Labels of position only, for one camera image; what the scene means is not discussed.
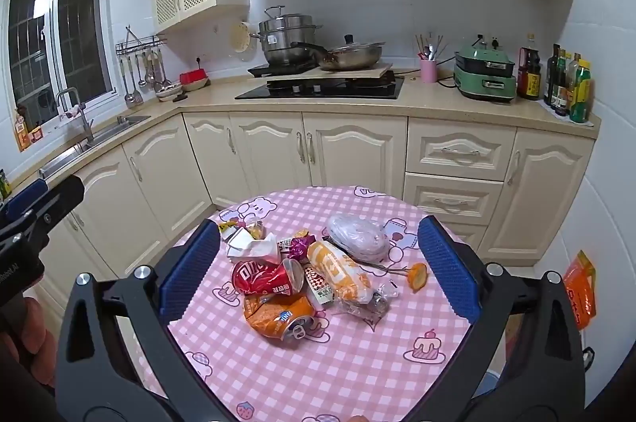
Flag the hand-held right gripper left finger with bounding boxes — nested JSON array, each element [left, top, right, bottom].
[[54, 219, 234, 422]]

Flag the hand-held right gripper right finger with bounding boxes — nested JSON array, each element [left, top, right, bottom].
[[400, 214, 587, 422]]

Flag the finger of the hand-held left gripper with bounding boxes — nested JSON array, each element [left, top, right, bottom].
[[0, 176, 85, 245], [0, 180, 49, 224]]

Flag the orange peel piece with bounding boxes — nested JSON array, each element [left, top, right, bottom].
[[368, 260, 429, 292]]

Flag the white tissue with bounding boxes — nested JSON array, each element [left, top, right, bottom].
[[227, 227, 279, 264]]

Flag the crushed red can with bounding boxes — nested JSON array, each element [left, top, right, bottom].
[[231, 258, 305, 298]]

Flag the clear plastic wrapper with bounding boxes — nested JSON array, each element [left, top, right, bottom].
[[343, 280, 399, 329]]

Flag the crushed orange can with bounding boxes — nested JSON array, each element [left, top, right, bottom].
[[243, 293, 319, 342]]

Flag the orange white bread wrapper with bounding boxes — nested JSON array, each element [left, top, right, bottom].
[[305, 240, 379, 306]]

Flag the purple candy wrapper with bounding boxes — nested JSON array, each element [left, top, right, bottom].
[[289, 235, 312, 261]]

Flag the red white sachet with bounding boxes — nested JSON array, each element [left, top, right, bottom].
[[303, 265, 334, 308]]

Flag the person's left hand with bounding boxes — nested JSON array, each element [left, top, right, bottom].
[[16, 298, 58, 387]]

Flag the small cream drawer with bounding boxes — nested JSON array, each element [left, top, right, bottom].
[[447, 223, 490, 255]]

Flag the yellow snack wrapper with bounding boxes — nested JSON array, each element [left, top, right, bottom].
[[219, 218, 266, 241]]

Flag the orange packets on sill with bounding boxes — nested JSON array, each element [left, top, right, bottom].
[[14, 104, 45, 152]]

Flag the medium cream drawer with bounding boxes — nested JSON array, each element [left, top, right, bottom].
[[403, 173, 504, 226]]

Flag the steel sink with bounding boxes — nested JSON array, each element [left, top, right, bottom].
[[40, 115, 151, 178]]

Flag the steel faucet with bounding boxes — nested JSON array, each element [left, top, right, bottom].
[[56, 87, 95, 144]]

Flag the clear plastic bag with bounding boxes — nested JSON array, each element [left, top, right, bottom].
[[325, 213, 391, 264]]

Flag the large cream drawer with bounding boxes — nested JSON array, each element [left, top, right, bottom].
[[406, 120, 518, 182]]

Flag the pink checked tablecloth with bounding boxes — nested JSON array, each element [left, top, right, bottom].
[[119, 186, 504, 422]]

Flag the orange paper bag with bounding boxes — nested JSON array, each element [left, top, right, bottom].
[[563, 250, 597, 331]]

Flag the cream base cabinet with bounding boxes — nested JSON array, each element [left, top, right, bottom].
[[37, 111, 597, 303]]

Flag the white framed window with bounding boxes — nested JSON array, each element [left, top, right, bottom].
[[5, 0, 118, 130]]

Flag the steel utensil rack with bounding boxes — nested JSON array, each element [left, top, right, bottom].
[[115, 24, 168, 55]]

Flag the red bowl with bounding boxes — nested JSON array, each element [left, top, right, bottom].
[[179, 69, 210, 93]]

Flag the green multi cooker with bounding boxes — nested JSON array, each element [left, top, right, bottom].
[[452, 35, 518, 103]]

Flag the black gas hob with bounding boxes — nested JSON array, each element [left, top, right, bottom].
[[235, 71, 405, 101]]

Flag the dark glass bottle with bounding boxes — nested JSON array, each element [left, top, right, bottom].
[[545, 44, 561, 107], [553, 49, 570, 116]]

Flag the black induction cooker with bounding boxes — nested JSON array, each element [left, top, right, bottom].
[[247, 62, 320, 78]]

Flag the green bottle yellow cap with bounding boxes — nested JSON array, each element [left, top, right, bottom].
[[570, 60, 593, 123]]

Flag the steel frying pan with lid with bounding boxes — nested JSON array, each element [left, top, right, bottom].
[[291, 33, 386, 72]]

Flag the pale oil bottle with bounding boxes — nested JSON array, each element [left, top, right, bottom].
[[566, 53, 583, 105]]

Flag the round pale hanging board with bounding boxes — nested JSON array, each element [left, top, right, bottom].
[[229, 21, 252, 53]]

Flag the steel steamer pot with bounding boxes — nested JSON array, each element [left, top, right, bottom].
[[250, 6, 324, 67]]

